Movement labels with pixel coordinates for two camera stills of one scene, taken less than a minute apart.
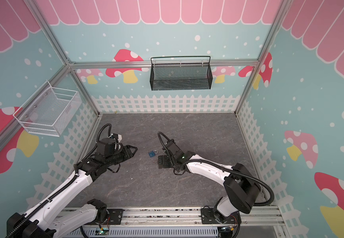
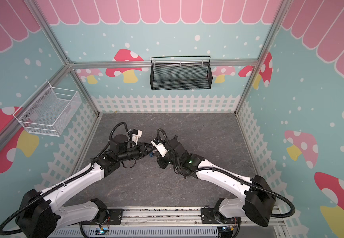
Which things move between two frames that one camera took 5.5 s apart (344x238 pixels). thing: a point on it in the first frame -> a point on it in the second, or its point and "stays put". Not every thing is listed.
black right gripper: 164,161 stays put
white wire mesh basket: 48,111 stays put
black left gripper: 128,152 -> 143,148
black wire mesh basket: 177,73 stays put
